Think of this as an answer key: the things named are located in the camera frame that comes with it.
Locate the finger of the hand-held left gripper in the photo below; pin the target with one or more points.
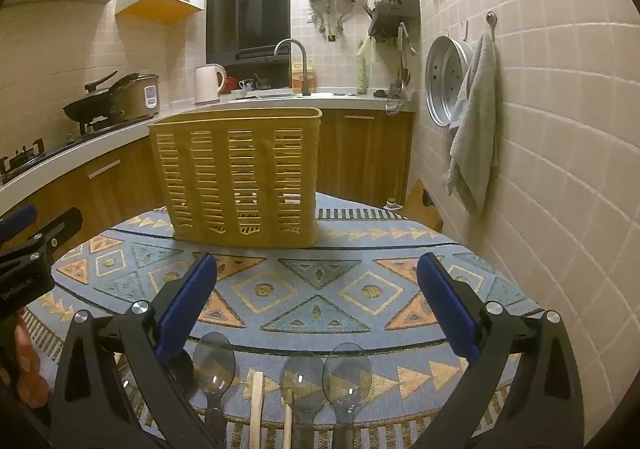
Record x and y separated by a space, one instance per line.
60 229
17 222

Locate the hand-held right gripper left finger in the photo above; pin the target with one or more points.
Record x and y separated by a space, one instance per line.
185 311

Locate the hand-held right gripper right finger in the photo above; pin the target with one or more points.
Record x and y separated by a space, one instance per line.
450 311

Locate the clear plastic spoon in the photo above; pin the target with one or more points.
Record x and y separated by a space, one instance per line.
300 379
347 374
214 364

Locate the yellow plastic utensil basket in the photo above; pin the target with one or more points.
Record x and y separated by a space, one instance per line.
210 179

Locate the hanging cooking utensils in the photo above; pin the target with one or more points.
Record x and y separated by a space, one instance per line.
404 54

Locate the person's left hand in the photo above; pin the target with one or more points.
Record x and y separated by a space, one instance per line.
27 369

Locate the black gas stove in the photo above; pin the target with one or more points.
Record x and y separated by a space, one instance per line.
20 161

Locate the small jar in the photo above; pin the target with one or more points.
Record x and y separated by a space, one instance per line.
392 205

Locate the black wok with lid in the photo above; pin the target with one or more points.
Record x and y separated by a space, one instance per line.
95 105

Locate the blue patterned mat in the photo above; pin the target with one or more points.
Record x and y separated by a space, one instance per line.
320 279

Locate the brown rice cooker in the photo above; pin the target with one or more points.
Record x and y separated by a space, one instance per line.
142 96

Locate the grey hanging towel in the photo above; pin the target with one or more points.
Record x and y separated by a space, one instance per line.
475 129

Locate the kitchen counter with wooden cabinets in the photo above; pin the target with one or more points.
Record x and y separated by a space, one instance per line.
360 149

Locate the white electric kettle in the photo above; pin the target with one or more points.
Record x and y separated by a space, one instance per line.
207 84

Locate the metal steamer tray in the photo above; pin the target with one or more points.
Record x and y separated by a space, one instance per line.
445 79

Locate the white cup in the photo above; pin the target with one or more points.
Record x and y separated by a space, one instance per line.
246 85

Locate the yellow bottle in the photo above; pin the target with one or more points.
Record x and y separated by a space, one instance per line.
313 76

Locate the metal sink faucet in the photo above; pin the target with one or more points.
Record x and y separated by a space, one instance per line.
305 69

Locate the pale hanging cloth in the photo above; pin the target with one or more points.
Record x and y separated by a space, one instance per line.
366 49

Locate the dark window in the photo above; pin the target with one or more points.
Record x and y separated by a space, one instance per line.
250 4

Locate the water heater pipes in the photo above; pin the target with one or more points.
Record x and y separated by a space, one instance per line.
330 19

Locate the metal wall hook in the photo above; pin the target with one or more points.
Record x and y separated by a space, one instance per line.
491 21

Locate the black wall rack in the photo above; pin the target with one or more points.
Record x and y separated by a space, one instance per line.
395 14

